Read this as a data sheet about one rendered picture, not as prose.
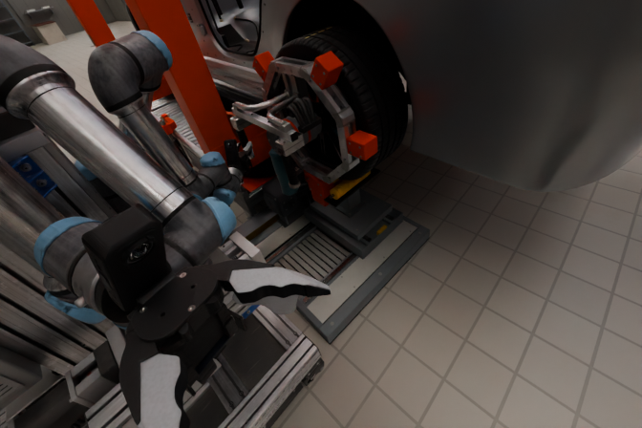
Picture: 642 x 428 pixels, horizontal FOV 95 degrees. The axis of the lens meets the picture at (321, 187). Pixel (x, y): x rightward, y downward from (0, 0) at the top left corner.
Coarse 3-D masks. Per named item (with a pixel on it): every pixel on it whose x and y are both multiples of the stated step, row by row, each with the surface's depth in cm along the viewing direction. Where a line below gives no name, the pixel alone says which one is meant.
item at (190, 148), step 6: (174, 132) 261; (180, 138) 250; (186, 144) 238; (192, 144) 236; (186, 150) 250; (192, 150) 231; (198, 150) 227; (192, 156) 243; (198, 156) 226; (240, 186) 191; (240, 192) 186; (246, 192) 188
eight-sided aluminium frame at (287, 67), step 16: (272, 64) 117; (288, 64) 111; (304, 64) 110; (272, 80) 126; (272, 96) 139; (320, 96) 106; (336, 96) 106; (336, 112) 104; (352, 112) 106; (352, 128) 109; (304, 160) 150; (352, 160) 117; (320, 176) 140; (336, 176) 129
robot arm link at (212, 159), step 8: (208, 152) 102; (216, 152) 101; (200, 160) 99; (208, 160) 98; (216, 160) 99; (224, 160) 102; (208, 168) 98; (216, 168) 99; (224, 168) 102; (208, 176) 96; (216, 176) 99; (224, 176) 103; (216, 184) 99; (224, 184) 104
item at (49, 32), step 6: (36, 24) 1350; (42, 24) 1266; (48, 24) 1275; (54, 24) 1289; (36, 30) 1318; (42, 30) 1269; (48, 30) 1281; (54, 30) 1296; (60, 30) 1308; (42, 36) 1311; (48, 36) 1288; (54, 36) 1303; (60, 36) 1316; (48, 42) 1294; (54, 42) 1309
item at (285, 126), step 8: (296, 80) 112; (296, 88) 114; (296, 96) 115; (280, 104) 111; (288, 104) 113; (272, 112) 108; (272, 120) 103; (280, 120) 100; (280, 128) 101; (288, 128) 100
